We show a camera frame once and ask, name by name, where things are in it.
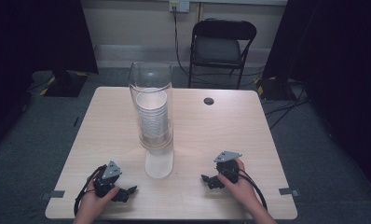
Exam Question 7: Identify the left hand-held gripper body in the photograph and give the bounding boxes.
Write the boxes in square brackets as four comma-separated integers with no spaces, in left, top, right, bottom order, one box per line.
[92,160,126,200]

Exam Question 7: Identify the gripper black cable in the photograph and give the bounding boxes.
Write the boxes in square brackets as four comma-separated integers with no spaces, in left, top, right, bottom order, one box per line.
[236,169,268,212]
[73,164,109,217]

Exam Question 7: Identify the black folding chair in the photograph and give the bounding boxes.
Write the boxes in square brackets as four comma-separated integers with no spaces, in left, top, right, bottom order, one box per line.
[187,18,258,91]

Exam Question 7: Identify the white wall outlet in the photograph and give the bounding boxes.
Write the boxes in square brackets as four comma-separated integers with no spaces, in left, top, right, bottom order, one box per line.
[169,0,191,14]

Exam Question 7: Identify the person's right hand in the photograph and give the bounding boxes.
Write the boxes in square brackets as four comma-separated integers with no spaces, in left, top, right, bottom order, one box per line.
[216,158,264,213]

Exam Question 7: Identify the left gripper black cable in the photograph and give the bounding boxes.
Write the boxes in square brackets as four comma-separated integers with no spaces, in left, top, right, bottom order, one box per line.
[73,164,109,217]

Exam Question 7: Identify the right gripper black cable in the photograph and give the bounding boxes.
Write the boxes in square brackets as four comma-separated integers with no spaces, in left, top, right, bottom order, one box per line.
[236,169,268,212]

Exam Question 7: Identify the black curtain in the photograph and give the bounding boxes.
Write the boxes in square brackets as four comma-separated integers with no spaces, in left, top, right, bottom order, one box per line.
[262,0,371,202]
[0,0,100,157]

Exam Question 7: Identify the clear tube cup dispenser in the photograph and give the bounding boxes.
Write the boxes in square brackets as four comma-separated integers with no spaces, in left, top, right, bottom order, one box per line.
[128,61,175,180]

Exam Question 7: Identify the person's left hand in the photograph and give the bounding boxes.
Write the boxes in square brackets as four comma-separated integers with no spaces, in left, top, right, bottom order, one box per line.
[78,172,121,219]

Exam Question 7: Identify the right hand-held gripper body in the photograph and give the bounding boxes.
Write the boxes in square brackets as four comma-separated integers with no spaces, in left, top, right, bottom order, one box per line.
[213,150,243,185]

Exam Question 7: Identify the grey tape strip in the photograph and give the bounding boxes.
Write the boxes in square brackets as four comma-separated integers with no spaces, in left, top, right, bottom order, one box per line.
[40,189,66,201]
[278,187,300,197]

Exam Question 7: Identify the black stand base yellow tape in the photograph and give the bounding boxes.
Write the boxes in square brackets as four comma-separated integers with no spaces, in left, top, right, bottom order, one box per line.
[254,75,300,102]
[38,69,89,98]

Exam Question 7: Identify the black floor cable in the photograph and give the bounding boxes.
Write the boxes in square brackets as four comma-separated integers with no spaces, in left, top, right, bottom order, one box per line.
[263,83,312,131]

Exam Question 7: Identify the stack of white paper cups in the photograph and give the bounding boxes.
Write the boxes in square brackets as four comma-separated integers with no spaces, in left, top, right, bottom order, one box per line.
[135,88,170,140]

